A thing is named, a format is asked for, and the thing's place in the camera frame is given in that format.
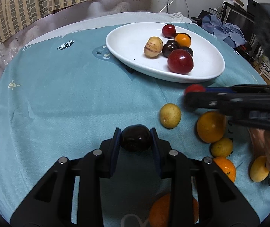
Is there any orange yellow lemon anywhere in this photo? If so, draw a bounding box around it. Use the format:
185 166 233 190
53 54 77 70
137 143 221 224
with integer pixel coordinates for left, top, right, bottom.
196 111 227 144

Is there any small red cherry tomato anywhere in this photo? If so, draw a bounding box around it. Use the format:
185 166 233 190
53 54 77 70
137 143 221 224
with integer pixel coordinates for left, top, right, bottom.
185 84 206 95

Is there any orange mandarin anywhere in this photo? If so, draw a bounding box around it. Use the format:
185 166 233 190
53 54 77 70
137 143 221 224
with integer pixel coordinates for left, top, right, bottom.
213 157 236 183
148 193 200 226

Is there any small yellow green fruit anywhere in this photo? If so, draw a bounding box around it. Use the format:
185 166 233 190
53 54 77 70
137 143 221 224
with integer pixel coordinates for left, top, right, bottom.
210 137 233 158

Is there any spotted yellow pear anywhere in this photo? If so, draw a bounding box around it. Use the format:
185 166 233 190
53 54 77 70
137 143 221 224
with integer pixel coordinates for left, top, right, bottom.
249 156 269 182

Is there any small yellow fruit back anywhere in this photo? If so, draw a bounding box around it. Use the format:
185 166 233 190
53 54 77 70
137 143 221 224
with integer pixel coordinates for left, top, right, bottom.
159 103 182 129

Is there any large red apple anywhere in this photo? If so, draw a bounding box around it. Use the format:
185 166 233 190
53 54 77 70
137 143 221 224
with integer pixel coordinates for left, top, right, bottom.
167 49 194 74

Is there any dark plum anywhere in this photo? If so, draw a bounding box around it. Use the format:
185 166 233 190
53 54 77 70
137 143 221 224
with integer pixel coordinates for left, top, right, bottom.
180 46 193 56
166 40 180 48
162 44 178 58
119 124 152 155

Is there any small orange kumquat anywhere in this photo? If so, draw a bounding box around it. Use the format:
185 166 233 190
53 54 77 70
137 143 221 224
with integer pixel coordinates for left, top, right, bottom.
176 34 191 47

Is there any brown tan potato fruit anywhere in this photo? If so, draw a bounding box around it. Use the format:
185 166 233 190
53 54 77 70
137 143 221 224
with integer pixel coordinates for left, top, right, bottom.
144 36 163 58

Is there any red plum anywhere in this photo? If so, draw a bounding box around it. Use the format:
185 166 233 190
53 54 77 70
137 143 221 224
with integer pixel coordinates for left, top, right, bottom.
162 24 176 38

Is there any dark plum front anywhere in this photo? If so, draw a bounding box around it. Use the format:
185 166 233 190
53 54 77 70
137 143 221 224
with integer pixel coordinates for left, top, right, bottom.
119 124 152 155

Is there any blue clothes pile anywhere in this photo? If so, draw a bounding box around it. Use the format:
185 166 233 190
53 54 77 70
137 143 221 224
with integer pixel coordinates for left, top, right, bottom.
201 14 246 48

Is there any teal printed tablecloth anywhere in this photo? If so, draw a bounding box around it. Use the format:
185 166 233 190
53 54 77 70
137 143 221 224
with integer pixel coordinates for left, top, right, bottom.
0 23 270 226

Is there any white oval plate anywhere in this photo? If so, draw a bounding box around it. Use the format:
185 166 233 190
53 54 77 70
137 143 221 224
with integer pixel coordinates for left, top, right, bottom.
106 22 225 83

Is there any white power cable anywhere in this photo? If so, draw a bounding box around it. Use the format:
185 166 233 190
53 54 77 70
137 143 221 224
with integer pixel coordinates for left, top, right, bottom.
158 0 190 19

